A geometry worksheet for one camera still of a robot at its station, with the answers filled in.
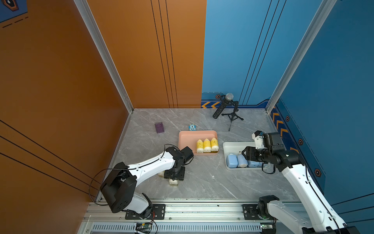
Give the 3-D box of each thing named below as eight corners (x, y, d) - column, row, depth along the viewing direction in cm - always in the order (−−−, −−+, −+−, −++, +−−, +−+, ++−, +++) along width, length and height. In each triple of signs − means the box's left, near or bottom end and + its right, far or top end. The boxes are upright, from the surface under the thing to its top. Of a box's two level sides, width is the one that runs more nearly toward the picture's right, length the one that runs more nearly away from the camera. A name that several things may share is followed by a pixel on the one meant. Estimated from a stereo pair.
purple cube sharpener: (156, 134, 107) (155, 130, 103) (155, 127, 111) (154, 123, 107) (164, 132, 108) (163, 128, 105) (163, 125, 112) (162, 121, 108)
